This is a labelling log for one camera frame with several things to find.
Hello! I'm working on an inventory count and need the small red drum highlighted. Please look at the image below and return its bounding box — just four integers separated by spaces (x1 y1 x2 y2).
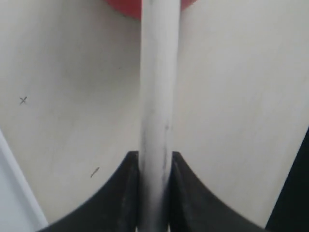
106 0 196 20

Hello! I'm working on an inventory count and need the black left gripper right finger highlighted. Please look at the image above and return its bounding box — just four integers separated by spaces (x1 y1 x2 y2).
169 152 264 232

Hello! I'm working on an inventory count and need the white rectangular plastic tray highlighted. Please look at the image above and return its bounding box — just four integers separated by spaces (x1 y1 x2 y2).
0 133 48 232

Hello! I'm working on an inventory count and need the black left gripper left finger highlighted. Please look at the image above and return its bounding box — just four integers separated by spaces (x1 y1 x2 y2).
40 151 139 232

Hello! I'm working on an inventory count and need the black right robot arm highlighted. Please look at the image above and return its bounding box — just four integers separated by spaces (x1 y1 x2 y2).
266 132 309 232

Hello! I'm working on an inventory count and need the wooden drumstick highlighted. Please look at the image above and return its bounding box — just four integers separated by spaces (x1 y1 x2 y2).
138 0 181 232

